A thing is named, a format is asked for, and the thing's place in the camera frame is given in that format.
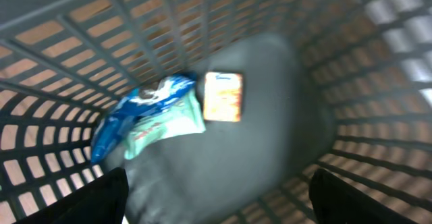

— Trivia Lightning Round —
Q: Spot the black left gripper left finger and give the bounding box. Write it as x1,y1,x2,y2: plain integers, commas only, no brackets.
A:
17,167,129,224

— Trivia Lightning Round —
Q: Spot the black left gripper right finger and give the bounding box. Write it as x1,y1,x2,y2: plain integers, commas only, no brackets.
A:
308,168,415,224

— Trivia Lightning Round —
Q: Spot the blue snack packet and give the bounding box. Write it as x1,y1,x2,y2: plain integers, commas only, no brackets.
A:
90,74,196,163

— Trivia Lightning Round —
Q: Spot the mint green wipes packet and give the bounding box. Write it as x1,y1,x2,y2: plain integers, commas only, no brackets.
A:
123,90,206,160

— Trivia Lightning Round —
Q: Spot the orange tissue pack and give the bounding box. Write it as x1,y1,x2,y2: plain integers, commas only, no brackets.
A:
203,72,243,122

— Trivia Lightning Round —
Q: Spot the grey plastic mesh basket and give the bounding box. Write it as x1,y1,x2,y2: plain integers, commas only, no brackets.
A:
1,0,431,223

